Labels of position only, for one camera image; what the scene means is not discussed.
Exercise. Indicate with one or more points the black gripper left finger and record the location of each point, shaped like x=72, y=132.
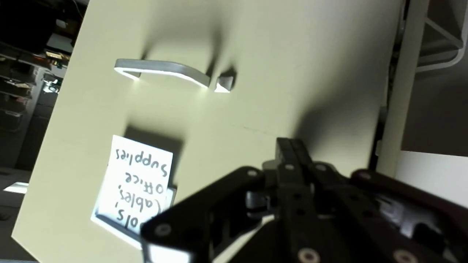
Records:
x=220, y=209

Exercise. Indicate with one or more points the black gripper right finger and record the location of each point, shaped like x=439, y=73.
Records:
x=381, y=214

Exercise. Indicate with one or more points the beige cabinet drawer with label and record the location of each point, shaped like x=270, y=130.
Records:
x=273, y=67

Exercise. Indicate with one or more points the beige metal file cabinet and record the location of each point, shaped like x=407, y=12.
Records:
x=403, y=97

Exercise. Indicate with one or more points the handwritten white paper label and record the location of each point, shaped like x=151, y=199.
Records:
x=134, y=184

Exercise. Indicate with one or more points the white metal rack frame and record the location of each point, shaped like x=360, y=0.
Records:
x=447, y=44

